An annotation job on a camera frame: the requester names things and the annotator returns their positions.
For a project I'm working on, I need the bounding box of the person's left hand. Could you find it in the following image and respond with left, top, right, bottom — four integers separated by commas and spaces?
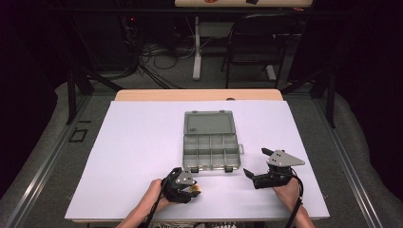
144, 179, 174, 213

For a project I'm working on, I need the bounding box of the person's right hand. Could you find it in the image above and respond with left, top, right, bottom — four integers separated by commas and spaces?
273, 179, 302, 213

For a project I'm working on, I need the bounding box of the black horizontal bar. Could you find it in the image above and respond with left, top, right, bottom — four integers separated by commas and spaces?
47, 8, 350, 15

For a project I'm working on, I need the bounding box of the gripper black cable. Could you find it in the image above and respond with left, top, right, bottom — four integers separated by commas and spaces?
144, 180, 166, 228
283, 175, 304, 228

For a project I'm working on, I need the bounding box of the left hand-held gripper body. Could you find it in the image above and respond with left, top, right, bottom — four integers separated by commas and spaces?
161, 166, 198, 204

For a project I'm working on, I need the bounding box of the black folding chair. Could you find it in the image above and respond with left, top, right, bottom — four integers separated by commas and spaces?
221, 12, 302, 89

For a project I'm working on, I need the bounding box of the clear plastic compartment box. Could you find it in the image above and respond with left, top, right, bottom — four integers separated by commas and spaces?
182, 109, 245, 174

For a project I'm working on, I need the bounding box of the black white patterned item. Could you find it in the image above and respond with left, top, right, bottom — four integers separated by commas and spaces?
153, 222, 239, 228

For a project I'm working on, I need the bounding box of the black metal stand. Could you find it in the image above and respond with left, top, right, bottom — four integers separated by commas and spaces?
66, 67, 123, 126
279, 67, 336, 129

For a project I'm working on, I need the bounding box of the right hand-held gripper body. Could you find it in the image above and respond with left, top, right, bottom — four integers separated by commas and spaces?
252, 149, 306, 190

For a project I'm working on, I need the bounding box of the white table cover sheet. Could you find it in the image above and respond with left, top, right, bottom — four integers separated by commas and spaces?
65, 100, 331, 221

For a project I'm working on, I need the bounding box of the aluminium floor rail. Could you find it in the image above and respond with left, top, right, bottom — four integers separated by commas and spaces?
3, 94, 93, 228
313, 94, 384, 228

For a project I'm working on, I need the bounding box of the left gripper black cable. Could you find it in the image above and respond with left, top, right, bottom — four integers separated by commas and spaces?
144, 180, 166, 228

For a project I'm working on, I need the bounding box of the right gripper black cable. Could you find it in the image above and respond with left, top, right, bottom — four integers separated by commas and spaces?
283, 175, 304, 228

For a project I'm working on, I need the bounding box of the bundle of floor cables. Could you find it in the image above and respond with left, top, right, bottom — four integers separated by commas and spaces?
120, 15, 198, 89

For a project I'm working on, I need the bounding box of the wooden desk with white legs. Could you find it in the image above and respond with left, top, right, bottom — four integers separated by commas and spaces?
174, 0, 314, 82

